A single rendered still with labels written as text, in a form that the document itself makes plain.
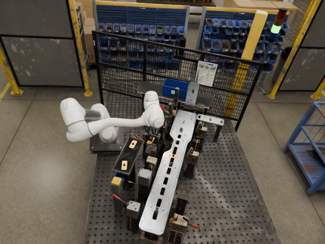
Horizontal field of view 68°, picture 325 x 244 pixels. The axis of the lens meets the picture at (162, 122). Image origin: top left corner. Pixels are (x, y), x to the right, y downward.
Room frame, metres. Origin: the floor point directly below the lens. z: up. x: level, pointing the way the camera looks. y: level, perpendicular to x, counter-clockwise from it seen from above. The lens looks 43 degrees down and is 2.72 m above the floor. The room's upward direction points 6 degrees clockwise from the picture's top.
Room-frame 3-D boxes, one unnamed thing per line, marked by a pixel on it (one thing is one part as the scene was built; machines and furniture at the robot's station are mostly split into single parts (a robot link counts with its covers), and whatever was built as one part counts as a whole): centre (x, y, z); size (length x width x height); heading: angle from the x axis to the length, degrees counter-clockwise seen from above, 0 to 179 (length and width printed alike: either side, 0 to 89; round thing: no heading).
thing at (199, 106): (2.11, -0.40, 0.88); 0.08 x 0.08 x 0.36; 79
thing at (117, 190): (0.99, 0.29, 0.92); 0.08 x 0.08 x 0.44; 79
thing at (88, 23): (4.87, 1.79, 0.52); 1.21 x 0.81 x 1.05; 12
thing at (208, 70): (2.39, -0.43, 1.30); 0.23 x 0.02 x 0.31; 79
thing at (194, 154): (1.43, -0.31, 0.87); 0.12 x 0.09 x 0.35; 79
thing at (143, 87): (2.33, -0.11, 1.01); 0.90 x 0.22 x 0.03; 79
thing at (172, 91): (2.33, -0.12, 1.09); 0.30 x 0.17 x 0.13; 79
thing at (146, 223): (1.39, -0.13, 1.00); 1.38 x 0.22 x 0.02; 169
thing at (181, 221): (0.80, -0.20, 0.88); 0.15 x 0.11 x 0.36; 79
